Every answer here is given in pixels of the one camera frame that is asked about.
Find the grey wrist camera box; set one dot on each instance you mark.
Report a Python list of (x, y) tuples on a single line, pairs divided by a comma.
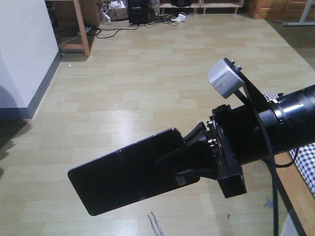
[(224, 80)]

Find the checkered duvet cover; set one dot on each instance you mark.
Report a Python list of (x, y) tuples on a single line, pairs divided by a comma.
[(305, 162)]

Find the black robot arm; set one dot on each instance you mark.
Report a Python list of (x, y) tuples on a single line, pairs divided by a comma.
[(287, 122)]

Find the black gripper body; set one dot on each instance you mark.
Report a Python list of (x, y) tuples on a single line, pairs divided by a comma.
[(241, 142)]

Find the cardboard box with cables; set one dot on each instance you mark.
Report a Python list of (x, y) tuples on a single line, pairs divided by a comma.
[(112, 10)]

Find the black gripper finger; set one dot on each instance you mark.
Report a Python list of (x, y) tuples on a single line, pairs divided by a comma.
[(194, 158)]

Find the wooden shelf desk unit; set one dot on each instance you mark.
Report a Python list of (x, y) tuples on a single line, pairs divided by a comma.
[(202, 4)]

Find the black wifi router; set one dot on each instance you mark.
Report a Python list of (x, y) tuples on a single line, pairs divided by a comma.
[(181, 3)]

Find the white power strip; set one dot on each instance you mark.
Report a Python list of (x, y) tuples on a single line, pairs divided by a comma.
[(180, 18)]

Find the black smartphone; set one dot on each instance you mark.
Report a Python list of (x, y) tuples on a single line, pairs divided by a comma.
[(128, 175)]

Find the black desktop computer tower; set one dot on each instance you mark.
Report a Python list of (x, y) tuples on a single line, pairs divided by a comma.
[(138, 11)]

